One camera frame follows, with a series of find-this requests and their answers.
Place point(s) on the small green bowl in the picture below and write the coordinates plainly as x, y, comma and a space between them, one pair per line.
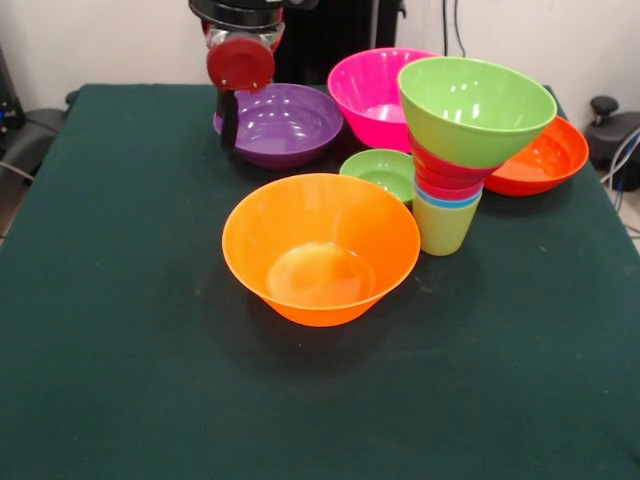
380, 172

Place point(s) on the blue cup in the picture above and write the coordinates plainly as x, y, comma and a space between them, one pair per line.
425, 196

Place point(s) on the red cup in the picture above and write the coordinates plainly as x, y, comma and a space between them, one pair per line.
445, 191

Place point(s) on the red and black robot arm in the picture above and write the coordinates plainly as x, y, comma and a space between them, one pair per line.
245, 15

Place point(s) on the dark green tablecloth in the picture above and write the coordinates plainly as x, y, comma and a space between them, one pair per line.
150, 390

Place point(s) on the large green bowl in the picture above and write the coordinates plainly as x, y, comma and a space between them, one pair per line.
475, 135

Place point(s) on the black equipment with knob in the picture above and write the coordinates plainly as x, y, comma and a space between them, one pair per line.
617, 137

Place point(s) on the large orange bowl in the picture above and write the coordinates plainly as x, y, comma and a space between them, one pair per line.
320, 235

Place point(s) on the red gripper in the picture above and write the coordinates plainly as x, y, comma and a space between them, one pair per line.
241, 64

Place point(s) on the small red bowl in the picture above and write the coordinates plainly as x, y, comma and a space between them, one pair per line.
440, 167

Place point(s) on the purple bowl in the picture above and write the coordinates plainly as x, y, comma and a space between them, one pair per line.
285, 125

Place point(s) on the black table clamp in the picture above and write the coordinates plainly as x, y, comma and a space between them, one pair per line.
72, 97

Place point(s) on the pink bowl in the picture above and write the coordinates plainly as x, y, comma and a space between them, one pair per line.
365, 90

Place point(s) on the red-orange bowl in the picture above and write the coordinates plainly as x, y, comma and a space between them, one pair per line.
545, 165

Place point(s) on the black electronics box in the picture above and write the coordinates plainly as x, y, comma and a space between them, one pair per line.
9, 110

